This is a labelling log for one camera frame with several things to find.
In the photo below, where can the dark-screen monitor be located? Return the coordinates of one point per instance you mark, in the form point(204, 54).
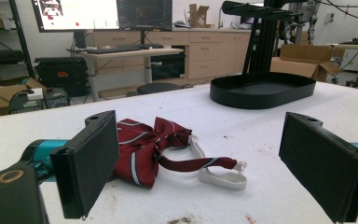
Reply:
point(144, 14)

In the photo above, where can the dark red striped bow tie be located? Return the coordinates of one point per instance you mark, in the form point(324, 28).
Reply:
point(155, 149)

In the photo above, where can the small cardboard box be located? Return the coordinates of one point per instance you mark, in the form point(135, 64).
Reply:
point(199, 15)

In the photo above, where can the black equipment case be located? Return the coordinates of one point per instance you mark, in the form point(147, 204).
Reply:
point(61, 74)

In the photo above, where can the flattened cardboard box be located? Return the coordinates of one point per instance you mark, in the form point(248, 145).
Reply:
point(0, 95)

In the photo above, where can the black round stool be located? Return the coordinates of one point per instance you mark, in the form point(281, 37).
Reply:
point(157, 87)

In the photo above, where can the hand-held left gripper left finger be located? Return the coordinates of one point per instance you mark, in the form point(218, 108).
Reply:
point(85, 165)

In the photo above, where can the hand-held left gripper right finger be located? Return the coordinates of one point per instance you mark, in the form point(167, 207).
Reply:
point(321, 163)

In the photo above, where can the black oval tray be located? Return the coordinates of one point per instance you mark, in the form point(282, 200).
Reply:
point(261, 89)

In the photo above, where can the black metal shelf rack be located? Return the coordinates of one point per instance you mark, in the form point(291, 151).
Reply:
point(18, 34)

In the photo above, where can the beige drawer cabinet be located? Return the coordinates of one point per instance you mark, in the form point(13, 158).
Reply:
point(205, 54)

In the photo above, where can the light wooden desk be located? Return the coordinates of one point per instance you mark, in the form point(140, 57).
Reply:
point(133, 54)

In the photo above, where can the black metal camera stand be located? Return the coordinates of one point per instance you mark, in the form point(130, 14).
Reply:
point(262, 34)

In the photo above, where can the large open cardboard box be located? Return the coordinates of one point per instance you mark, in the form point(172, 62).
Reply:
point(306, 62)

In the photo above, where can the white-screen monitor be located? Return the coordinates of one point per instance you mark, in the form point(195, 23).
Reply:
point(76, 15)

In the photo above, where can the black keyboard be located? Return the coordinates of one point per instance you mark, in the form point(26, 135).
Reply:
point(112, 49)

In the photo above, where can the black bag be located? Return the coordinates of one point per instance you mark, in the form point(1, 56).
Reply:
point(6, 56)

